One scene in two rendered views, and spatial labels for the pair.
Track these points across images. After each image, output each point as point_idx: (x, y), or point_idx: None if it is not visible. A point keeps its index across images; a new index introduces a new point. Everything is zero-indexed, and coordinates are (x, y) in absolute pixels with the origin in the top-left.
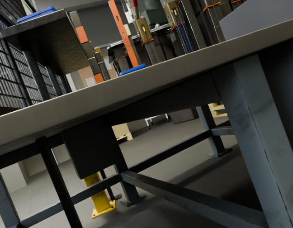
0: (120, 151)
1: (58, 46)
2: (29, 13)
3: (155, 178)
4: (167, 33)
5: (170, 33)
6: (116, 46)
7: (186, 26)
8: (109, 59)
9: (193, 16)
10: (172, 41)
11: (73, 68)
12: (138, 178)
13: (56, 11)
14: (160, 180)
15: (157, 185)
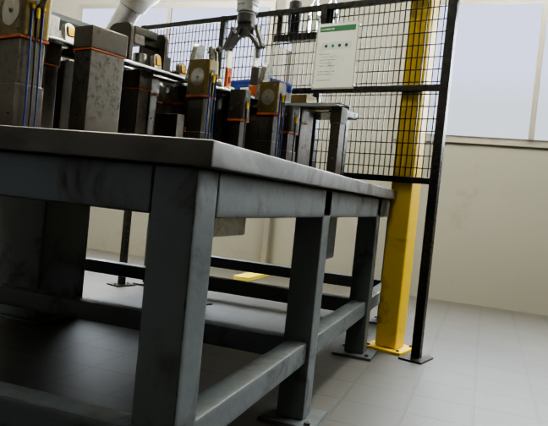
0: (353, 265)
1: None
2: (331, 40)
3: (235, 281)
4: (227, 88)
5: (224, 88)
6: (255, 105)
7: (164, 105)
8: (316, 106)
9: None
10: (229, 102)
11: (321, 116)
12: (272, 285)
13: (231, 82)
14: (220, 279)
15: (216, 276)
